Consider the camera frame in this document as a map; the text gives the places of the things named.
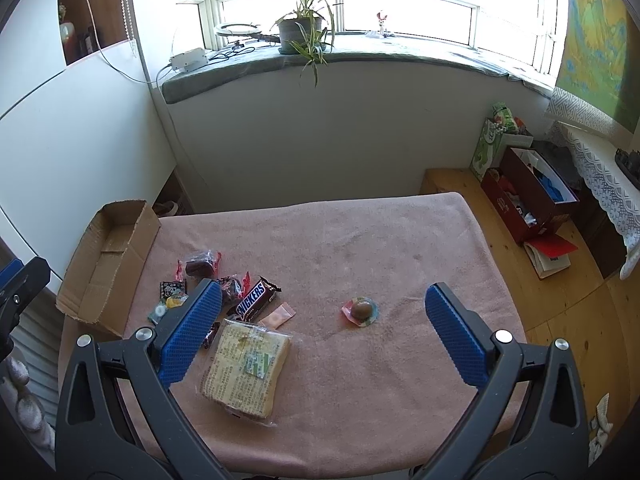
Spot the green yellow wall map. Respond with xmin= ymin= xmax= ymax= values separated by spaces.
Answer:
xmin=556 ymin=0 xmax=639 ymax=132

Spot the red-wrapped dark cake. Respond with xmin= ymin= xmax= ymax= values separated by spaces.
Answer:
xmin=175 ymin=249 xmax=222 ymax=281
xmin=217 ymin=272 xmax=250 ymax=306

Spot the large Snickers bar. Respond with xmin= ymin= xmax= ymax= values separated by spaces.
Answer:
xmin=227 ymin=276 xmax=281 ymax=323

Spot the small Snickers bar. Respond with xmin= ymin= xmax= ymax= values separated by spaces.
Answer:
xmin=202 ymin=322 xmax=220 ymax=349

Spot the wooden shelf niche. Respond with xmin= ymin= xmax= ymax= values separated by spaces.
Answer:
xmin=58 ymin=0 xmax=128 ymax=65

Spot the black patterned candy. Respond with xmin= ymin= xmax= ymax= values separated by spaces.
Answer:
xmin=160 ymin=281 xmax=186 ymax=302

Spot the red notebook on floor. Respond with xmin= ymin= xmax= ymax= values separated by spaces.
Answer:
xmin=524 ymin=233 xmax=578 ymax=280

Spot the open cardboard box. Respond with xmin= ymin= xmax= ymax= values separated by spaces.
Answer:
xmin=56 ymin=200 xmax=160 ymax=337

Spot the pink table blanket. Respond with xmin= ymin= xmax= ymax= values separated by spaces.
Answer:
xmin=57 ymin=190 xmax=528 ymax=479

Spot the green wrapped candy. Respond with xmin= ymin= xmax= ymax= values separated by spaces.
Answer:
xmin=148 ymin=302 xmax=168 ymax=325

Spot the brown jelly cup candy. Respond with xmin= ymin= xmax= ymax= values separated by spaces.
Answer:
xmin=341 ymin=297 xmax=378 ymax=328

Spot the potted spider plant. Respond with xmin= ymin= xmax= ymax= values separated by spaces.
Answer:
xmin=274 ymin=0 xmax=336 ymax=87

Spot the white lace cloth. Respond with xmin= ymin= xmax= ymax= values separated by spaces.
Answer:
xmin=546 ymin=87 xmax=639 ymax=281

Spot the dark red storage box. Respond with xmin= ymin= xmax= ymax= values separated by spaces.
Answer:
xmin=480 ymin=148 xmax=579 ymax=245

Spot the white cable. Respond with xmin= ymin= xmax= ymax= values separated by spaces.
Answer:
xmin=74 ymin=0 xmax=174 ymax=86

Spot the packaged sliced bread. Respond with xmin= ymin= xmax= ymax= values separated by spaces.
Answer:
xmin=200 ymin=320 xmax=293 ymax=422

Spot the ring light on sill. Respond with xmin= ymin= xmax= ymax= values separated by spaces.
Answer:
xmin=214 ymin=23 xmax=281 ymax=44

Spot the white power adapter box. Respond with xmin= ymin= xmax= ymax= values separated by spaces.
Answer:
xmin=170 ymin=48 xmax=208 ymax=72

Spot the yellow wrapped candy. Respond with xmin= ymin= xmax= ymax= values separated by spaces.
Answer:
xmin=165 ymin=296 xmax=188 ymax=309

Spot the green gift bag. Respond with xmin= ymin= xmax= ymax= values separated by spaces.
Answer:
xmin=470 ymin=102 xmax=534 ymax=181

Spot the pink candy sachet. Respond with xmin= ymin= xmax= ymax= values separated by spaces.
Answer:
xmin=258 ymin=302 xmax=296 ymax=330

